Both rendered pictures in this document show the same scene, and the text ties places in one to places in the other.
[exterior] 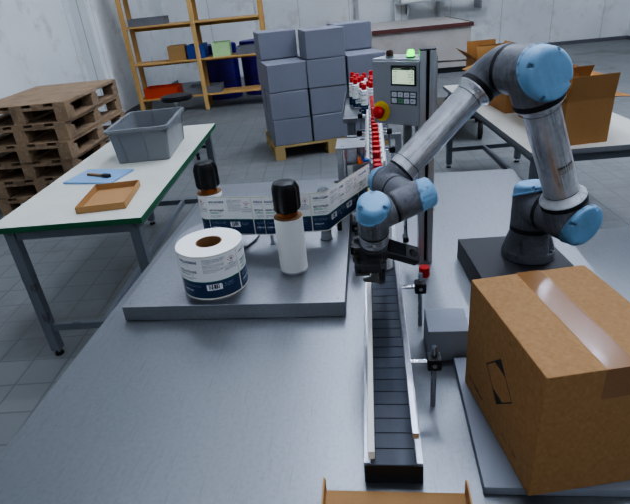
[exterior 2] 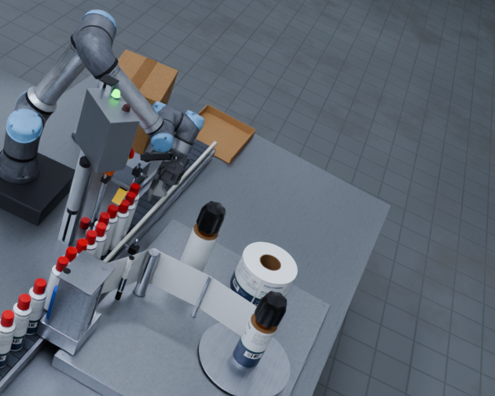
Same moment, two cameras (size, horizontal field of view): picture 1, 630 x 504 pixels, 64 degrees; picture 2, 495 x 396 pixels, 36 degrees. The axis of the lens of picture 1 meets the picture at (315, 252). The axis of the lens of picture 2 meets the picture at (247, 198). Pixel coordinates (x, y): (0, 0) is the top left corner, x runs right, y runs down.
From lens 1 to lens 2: 356 cm
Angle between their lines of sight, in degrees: 117
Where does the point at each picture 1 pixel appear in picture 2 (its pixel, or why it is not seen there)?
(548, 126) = not seen: hidden behind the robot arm
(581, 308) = (135, 72)
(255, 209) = (217, 294)
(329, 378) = (203, 199)
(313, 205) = (162, 264)
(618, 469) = not seen: hidden behind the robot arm
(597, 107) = not seen: outside the picture
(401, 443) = (197, 146)
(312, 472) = (231, 171)
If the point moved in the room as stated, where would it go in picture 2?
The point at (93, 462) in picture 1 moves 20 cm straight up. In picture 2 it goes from (325, 224) to (344, 188)
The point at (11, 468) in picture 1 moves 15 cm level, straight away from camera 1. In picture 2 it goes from (362, 241) to (382, 266)
